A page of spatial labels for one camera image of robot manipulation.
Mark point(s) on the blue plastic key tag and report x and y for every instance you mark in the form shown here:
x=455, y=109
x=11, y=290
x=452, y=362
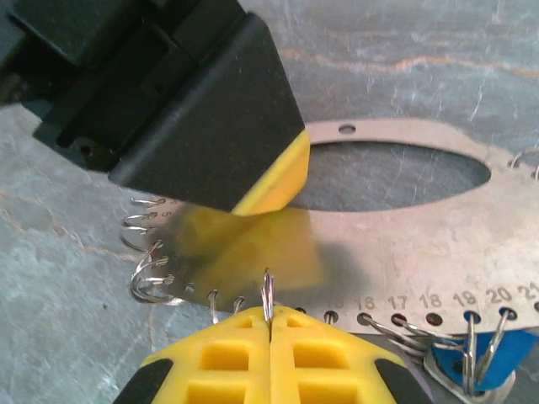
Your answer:
x=446, y=349

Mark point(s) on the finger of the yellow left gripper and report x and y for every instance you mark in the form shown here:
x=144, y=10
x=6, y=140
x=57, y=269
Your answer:
x=219, y=139

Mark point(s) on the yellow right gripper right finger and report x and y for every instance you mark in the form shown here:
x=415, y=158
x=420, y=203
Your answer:
x=320, y=362

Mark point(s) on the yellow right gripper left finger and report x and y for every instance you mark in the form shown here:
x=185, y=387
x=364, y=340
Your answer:
x=227, y=362

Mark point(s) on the key bunch with tags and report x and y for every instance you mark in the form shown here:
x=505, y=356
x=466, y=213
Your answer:
x=400, y=261

